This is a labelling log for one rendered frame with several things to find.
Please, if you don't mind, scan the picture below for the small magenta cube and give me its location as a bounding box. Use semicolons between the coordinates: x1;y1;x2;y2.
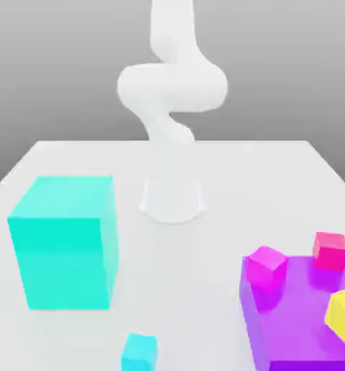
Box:
244;245;288;291

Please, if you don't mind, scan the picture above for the small pink cube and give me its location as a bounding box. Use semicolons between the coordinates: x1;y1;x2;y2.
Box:
312;231;345;272

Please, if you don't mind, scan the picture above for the small cyan cube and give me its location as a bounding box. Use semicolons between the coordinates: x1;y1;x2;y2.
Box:
120;333;158;371

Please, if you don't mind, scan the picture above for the large turquoise box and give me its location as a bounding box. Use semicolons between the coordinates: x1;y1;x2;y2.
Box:
7;175;120;311

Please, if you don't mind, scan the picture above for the large purple box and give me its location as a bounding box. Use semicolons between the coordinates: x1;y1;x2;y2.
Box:
238;254;345;371

